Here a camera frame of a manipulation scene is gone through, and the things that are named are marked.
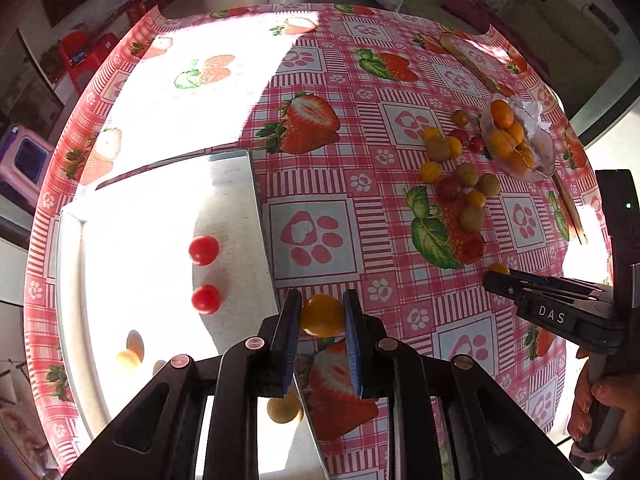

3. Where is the small yellow tomato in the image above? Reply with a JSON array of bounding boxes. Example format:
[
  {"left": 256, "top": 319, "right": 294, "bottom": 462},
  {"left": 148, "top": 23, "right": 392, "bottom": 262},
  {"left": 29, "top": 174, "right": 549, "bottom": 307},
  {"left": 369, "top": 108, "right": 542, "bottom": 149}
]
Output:
[{"left": 488, "top": 262, "right": 510, "bottom": 275}]

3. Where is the yellow cherry tomato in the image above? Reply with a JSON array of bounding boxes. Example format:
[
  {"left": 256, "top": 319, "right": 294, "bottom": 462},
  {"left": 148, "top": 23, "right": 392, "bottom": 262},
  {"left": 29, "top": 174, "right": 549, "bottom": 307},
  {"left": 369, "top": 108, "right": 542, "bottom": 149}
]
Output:
[{"left": 300, "top": 294, "right": 345, "bottom": 338}]

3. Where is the brown round fruit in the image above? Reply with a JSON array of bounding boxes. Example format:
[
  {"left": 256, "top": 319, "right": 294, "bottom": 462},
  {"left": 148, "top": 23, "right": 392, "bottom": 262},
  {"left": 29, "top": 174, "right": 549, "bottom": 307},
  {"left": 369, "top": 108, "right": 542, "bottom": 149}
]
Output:
[{"left": 267, "top": 393, "right": 303, "bottom": 425}]

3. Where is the right hand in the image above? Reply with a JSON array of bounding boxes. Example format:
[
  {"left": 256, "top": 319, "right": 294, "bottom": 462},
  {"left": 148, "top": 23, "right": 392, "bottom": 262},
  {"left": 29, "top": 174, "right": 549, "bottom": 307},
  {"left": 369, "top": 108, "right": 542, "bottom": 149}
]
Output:
[{"left": 567, "top": 348, "right": 639, "bottom": 453}]

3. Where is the brown kiwi berry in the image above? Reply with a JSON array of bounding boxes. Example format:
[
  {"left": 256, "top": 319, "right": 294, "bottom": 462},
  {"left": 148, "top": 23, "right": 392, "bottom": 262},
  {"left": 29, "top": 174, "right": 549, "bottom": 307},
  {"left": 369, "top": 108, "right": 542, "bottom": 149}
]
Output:
[{"left": 459, "top": 205, "right": 485, "bottom": 233}]

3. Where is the red tomato on tray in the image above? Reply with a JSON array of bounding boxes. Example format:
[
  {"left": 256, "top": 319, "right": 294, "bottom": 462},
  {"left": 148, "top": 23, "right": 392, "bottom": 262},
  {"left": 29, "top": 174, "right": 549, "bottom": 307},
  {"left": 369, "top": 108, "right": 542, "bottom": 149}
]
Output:
[
  {"left": 189, "top": 235, "right": 220, "bottom": 266},
  {"left": 191, "top": 284, "right": 222, "bottom": 314}
]

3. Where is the white tray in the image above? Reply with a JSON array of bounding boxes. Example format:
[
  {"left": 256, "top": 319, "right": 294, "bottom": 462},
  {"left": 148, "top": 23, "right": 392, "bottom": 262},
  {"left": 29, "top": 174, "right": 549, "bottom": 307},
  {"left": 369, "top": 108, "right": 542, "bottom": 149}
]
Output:
[{"left": 55, "top": 148, "right": 331, "bottom": 480}]

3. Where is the glass fruit bowl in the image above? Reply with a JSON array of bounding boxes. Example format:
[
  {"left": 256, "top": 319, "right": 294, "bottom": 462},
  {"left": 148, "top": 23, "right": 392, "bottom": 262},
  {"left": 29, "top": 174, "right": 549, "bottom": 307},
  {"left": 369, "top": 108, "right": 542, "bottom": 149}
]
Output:
[{"left": 480, "top": 93, "right": 556, "bottom": 183}]

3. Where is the white crumpled tissue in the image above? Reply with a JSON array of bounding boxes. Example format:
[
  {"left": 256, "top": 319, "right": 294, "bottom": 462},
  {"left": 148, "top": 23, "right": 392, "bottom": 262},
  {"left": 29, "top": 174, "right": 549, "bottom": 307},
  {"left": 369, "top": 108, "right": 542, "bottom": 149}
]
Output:
[{"left": 506, "top": 96, "right": 551, "bottom": 134}]

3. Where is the orange kumquat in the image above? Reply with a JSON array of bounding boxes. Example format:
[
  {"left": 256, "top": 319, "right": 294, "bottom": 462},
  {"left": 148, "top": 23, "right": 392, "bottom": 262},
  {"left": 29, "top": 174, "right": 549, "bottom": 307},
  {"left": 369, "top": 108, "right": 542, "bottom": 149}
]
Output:
[{"left": 489, "top": 100, "right": 514, "bottom": 130}]

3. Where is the pink strawberry tablecloth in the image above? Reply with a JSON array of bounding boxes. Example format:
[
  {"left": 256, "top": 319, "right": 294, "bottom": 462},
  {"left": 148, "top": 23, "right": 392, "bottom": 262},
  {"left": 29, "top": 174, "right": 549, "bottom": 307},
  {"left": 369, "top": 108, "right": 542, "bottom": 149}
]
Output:
[{"left": 25, "top": 3, "right": 602, "bottom": 470}]

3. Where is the wooden stick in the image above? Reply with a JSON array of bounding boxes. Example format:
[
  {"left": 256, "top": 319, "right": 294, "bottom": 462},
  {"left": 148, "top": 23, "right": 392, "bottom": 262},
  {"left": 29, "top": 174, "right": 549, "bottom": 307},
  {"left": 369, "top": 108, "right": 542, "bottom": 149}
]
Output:
[{"left": 439, "top": 30, "right": 587, "bottom": 246}]

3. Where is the pink plastic stool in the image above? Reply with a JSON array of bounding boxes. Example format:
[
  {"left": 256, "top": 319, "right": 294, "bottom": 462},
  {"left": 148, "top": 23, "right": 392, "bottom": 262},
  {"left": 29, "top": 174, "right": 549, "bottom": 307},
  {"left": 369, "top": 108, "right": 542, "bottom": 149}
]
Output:
[{"left": 1, "top": 122, "right": 54, "bottom": 212}]

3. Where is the red plastic chair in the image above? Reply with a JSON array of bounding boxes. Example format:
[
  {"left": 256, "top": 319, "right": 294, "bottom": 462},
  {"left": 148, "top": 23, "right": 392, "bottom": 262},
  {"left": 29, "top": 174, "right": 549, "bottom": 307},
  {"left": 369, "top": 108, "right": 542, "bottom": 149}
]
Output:
[{"left": 58, "top": 30, "right": 118, "bottom": 94}]

